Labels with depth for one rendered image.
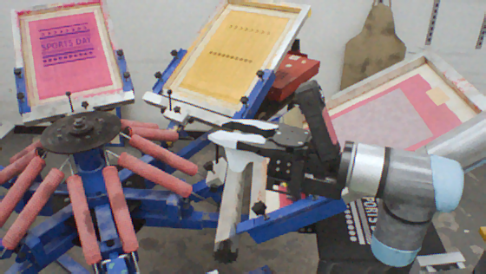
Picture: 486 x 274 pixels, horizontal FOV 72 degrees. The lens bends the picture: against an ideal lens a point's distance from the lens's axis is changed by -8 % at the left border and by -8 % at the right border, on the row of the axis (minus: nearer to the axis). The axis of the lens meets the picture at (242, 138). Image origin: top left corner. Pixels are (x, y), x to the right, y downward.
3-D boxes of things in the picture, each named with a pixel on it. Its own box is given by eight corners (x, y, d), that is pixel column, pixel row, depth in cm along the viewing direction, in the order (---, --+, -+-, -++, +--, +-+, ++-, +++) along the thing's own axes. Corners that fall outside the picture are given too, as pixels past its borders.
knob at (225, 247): (244, 244, 107) (230, 230, 104) (242, 260, 102) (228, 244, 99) (223, 252, 110) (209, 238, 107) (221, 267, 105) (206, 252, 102)
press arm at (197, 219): (395, 226, 148) (398, 217, 145) (398, 237, 143) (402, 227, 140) (108, 213, 155) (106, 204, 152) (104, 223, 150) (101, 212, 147)
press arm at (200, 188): (234, 177, 139) (226, 167, 137) (233, 187, 134) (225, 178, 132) (198, 193, 145) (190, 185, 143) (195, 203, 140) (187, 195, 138)
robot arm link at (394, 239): (415, 227, 62) (432, 179, 56) (415, 277, 53) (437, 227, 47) (371, 218, 64) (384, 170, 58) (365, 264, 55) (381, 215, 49)
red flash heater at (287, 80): (265, 60, 277) (266, 45, 271) (321, 73, 255) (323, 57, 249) (218, 87, 234) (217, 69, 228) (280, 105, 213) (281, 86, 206)
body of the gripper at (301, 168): (259, 190, 54) (340, 208, 51) (264, 137, 51) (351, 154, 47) (274, 166, 61) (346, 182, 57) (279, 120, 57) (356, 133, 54)
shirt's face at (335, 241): (412, 184, 159) (413, 183, 158) (448, 259, 122) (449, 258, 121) (309, 181, 161) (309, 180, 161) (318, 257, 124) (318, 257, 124)
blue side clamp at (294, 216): (345, 198, 105) (336, 181, 102) (348, 210, 100) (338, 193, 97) (258, 232, 114) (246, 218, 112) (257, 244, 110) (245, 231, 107)
